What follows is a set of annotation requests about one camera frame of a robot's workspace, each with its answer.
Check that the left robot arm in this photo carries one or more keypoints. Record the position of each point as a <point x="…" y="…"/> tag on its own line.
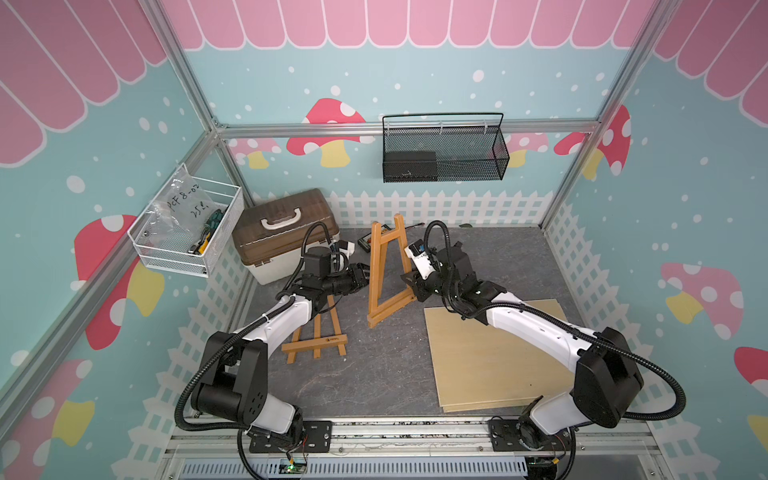
<point x="229" y="391"/>

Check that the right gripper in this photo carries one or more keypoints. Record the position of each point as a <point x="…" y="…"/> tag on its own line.
<point x="416" y="287"/>

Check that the brown lid tool box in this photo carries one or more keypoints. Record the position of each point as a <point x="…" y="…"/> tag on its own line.
<point x="268" y="237"/>

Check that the black bit set case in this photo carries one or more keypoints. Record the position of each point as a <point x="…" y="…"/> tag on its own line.
<point x="364" y="242"/>

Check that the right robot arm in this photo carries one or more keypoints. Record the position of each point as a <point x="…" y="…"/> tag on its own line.
<point x="607" y="375"/>

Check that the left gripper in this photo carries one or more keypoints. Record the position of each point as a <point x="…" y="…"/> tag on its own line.
<point x="358" y="277"/>

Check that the clear plastic bag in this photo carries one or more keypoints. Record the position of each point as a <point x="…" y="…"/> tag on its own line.
<point x="179" y="211"/>

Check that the green yellow screwdriver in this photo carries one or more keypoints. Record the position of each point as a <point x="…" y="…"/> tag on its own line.
<point x="209" y="229"/>

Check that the black mesh wall basket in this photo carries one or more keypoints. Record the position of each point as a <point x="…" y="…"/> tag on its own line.
<point x="469" y="146"/>

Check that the black box in basket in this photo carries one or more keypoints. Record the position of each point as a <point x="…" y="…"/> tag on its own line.
<point x="410" y="166"/>

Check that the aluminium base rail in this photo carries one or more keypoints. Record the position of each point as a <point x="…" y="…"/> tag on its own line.
<point x="412" y="447"/>

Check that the white wire wall basket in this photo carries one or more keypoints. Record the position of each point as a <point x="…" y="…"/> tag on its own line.
<point x="169" y="257"/>

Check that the plywood board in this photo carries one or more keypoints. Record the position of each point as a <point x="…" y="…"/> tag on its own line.
<point x="473" y="362"/>
<point x="487" y="405"/>

